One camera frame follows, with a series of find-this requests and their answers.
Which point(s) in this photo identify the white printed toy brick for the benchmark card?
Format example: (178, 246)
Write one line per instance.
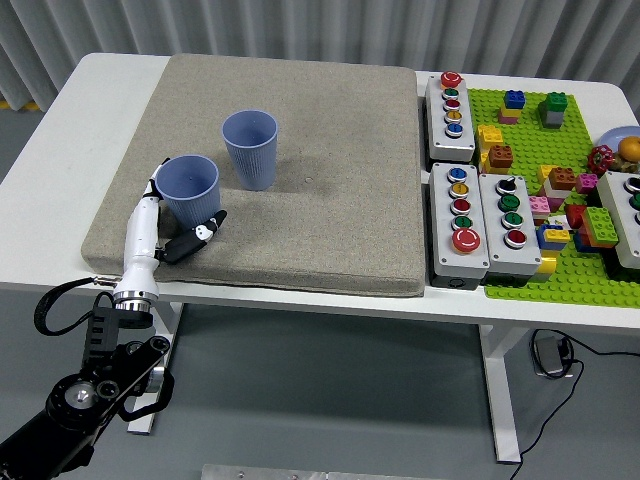
(556, 221)

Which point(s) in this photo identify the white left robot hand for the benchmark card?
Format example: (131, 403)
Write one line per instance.
(142, 235)

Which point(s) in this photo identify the blue ribbed cup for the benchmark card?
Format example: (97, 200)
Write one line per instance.
(252, 160)
(192, 200)

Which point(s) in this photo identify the orange toy fruit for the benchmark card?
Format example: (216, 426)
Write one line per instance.
(630, 148)

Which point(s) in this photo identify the magenta toy brick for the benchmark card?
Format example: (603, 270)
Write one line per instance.
(586, 183)
(556, 205)

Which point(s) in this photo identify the grey push-button control box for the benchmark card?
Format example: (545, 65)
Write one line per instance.
(617, 210)

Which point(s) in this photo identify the red toy brick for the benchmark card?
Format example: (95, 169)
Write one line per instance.
(575, 215)

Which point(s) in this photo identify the white table leg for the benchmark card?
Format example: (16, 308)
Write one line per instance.
(167, 320)
(500, 390)

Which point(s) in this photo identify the green brick baseplate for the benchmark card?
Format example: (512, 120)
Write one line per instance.
(530, 145)

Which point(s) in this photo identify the grey five-button control box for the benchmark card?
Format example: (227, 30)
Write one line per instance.
(437, 125)
(442, 250)

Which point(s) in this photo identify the control box with black selector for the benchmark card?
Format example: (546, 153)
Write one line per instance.
(500, 250)

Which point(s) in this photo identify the grey power adapter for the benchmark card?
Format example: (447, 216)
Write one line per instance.
(549, 356)

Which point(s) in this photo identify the small yellow toy brick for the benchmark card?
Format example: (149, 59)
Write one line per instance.
(556, 235)

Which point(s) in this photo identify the brown toy food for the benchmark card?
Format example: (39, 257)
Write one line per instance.
(625, 164)

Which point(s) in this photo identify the pink toy brick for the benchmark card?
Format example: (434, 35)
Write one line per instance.
(507, 120)
(540, 204)

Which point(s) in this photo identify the orange toy brick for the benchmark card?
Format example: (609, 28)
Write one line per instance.
(590, 240)

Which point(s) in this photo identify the grey-brown mat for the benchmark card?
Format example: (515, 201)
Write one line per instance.
(325, 200)

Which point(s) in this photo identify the grey pleated curtain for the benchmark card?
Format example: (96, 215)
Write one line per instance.
(320, 25)

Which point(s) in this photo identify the brown toy brick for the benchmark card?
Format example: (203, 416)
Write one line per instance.
(562, 177)
(500, 157)

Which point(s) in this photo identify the blue plate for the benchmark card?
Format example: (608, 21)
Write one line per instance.
(612, 137)

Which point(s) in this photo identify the red valve wheel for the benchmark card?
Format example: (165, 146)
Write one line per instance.
(600, 160)

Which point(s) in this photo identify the large green toy brick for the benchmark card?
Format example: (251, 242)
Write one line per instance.
(600, 225)

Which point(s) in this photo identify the blue toy brick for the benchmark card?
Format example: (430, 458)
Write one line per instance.
(515, 99)
(542, 240)
(580, 246)

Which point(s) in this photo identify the grey toy brick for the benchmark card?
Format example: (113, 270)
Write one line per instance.
(552, 119)

